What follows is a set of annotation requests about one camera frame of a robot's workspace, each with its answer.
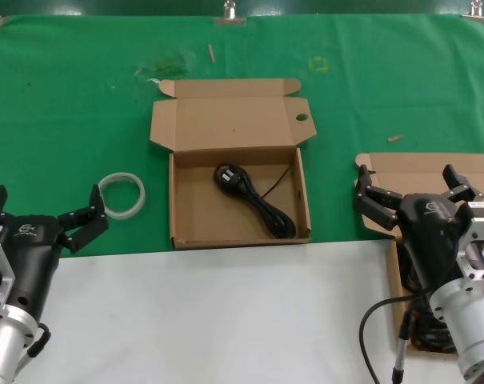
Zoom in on black power cable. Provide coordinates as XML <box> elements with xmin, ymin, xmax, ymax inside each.
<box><xmin>214</xmin><ymin>162</ymin><xmax>298</xmax><ymax>240</ymax></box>

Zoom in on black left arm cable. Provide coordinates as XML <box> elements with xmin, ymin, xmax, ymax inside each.
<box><xmin>15</xmin><ymin>322</ymin><xmax>52</xmax><ymax>378</ymax></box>

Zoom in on green table cloth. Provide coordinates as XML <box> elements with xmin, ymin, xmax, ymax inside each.
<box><xmin>0</xmin><ymin>14</ymin><xmax>484</xmax><ymax>260</ymax></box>

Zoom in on transparent tape roll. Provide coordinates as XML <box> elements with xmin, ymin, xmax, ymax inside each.
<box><xmin>97</xmin><ymin>170</ymin><xmax>147</xmax><ymax>221</ymax></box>

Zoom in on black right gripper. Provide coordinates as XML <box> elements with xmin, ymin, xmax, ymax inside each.
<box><xmin>354</xmin><ymin>163</ymin><xmax>484</xmax><ymax>298</ymax></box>

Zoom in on open cardboard box of cables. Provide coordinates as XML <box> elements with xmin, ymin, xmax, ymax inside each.
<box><xmin>354</xmin><ymin>151</ymin><xmax>484</xmax><ymax>355</ymax></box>

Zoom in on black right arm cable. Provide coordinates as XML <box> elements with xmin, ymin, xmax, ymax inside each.
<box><xmin>358</xmin><ymin>286</ymin><xmax>434</xmax><ymax>384</ymax></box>

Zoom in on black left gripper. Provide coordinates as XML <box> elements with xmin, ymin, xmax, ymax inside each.
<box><xmin>0</xmin><ymin>183</ymin><xmax>110</xmax><ymax>322</ymax></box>

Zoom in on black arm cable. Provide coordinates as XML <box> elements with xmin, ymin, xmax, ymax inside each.
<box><xmin>15</xmin><ymin>322</ymin><xmax>52</xmax><ymax>378</ymax></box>
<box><xmin>358</xmin><ymin>286</ymin><xmax>434</xmax><ymax>384</ymax></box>

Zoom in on clear plastic wrapper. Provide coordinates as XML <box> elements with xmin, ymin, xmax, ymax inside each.
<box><xmin>134</xmin><ymin>53</ymin><xmax>195</xmax><ymax>78</ymax></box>

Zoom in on thin black twist tie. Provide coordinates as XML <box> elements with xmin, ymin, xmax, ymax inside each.
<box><xmin>262</xmin><ymin>166</ymin><xmax>291</xmax><ymax>198</ymax></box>

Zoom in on open cardboard box with hole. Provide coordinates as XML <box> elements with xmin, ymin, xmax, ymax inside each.
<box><xmin>148</xmin><ymin>78</ymin><xmax>317</xmax><ymax>251</ymax></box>

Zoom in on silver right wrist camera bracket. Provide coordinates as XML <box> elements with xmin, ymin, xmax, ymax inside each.
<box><xmin>454</xmin><ymin>202</ymin><xmax>484</xmax><ymax>290</ymax></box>

